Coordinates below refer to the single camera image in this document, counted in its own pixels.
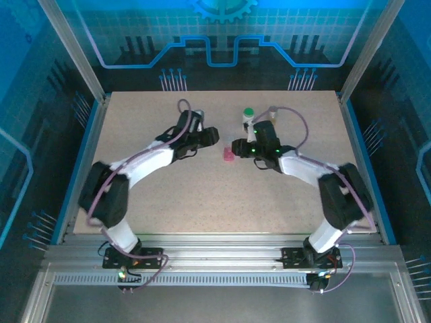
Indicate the aluminium frame beam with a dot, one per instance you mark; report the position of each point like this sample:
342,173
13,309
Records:
219,250

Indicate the pink Wed pill box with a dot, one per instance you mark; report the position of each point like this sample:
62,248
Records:
229,156

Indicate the grey metal shelf panel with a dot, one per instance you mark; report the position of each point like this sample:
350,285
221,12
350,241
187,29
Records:
219,306

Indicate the white pill bottle green cap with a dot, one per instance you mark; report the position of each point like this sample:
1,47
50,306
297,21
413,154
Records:
248,116

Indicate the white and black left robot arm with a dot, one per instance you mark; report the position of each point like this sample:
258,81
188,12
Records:
151,161

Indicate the aluminium upright post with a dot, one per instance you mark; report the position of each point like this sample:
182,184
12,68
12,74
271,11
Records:
74,54
370,50

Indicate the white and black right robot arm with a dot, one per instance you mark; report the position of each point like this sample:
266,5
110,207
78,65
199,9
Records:
303,168

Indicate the black power connector block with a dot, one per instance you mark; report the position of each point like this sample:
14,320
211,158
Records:
126,274
318,284

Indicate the small amber pill bottle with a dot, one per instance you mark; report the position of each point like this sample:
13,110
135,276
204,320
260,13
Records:
273,116

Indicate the aluminium side rail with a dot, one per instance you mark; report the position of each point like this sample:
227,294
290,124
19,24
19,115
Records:
351,128
92,144

